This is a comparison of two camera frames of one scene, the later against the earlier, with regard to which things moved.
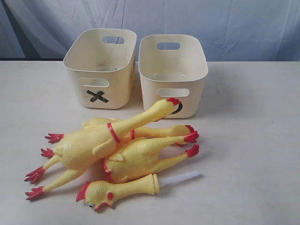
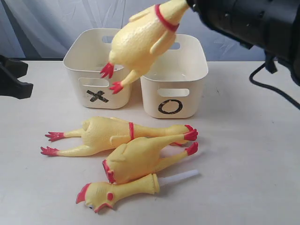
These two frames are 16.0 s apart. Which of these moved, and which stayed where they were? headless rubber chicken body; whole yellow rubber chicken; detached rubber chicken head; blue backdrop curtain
Moved: whole yellow rubber chicken
Stayed: detached rubber chicken head; headless rubber chicken body; blue backdrop curtain
